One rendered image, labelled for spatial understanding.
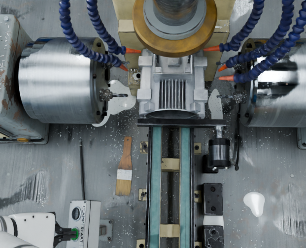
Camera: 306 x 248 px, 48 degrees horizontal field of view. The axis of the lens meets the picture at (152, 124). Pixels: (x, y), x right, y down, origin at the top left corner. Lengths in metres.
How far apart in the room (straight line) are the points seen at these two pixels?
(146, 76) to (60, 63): 0.24
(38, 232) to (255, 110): 0.60
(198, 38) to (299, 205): 0.72
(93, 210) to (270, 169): 0.62
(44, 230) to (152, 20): 0.52
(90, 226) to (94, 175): 0.32
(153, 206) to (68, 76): 0.45
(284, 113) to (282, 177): 0.34
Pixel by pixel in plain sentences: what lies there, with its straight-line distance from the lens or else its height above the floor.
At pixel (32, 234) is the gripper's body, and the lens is 0.84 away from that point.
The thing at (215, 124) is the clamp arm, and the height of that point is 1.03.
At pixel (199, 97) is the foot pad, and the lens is 0.95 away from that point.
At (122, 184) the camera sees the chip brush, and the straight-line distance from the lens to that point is 1.18.
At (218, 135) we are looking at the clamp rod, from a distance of 0.98.
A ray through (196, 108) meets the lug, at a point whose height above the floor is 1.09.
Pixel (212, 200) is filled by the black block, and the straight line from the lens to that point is 1.12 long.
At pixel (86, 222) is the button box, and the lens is 0.91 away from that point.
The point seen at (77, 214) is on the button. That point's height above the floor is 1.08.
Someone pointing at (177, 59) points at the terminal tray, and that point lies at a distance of 0.92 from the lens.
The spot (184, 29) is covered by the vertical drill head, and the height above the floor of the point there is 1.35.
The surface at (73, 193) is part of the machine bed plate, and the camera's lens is 1.21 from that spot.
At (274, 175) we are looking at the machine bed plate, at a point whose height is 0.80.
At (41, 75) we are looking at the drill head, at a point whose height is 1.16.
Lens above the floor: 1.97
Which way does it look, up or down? 75 degrees down
